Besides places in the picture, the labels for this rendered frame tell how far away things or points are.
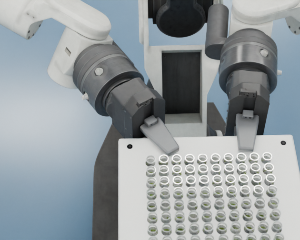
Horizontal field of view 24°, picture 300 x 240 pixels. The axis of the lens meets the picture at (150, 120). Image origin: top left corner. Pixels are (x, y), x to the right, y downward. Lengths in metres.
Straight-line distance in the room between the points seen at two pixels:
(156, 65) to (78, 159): 0.90
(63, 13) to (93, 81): 0.12
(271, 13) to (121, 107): 0.29
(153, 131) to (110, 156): 1.11
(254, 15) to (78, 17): 0.27
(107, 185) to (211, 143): 1.07
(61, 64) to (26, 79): 1.42
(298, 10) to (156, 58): 0.41
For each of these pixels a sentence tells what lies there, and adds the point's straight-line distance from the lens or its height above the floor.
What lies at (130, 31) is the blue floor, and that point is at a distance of 2.64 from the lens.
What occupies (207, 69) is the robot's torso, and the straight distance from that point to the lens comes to 1.44.
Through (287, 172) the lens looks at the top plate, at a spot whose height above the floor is 1.08.
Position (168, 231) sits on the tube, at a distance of 0.88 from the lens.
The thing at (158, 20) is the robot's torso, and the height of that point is 0.86.
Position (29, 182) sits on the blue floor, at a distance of 2.24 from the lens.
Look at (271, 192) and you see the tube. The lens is 0.94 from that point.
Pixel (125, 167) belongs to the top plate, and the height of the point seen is 1.08.
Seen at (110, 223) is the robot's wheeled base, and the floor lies 0.17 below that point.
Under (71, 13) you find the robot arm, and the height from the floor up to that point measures 1.14.
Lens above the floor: 1.86
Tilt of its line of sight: 52 degrees down
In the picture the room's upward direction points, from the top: straight up
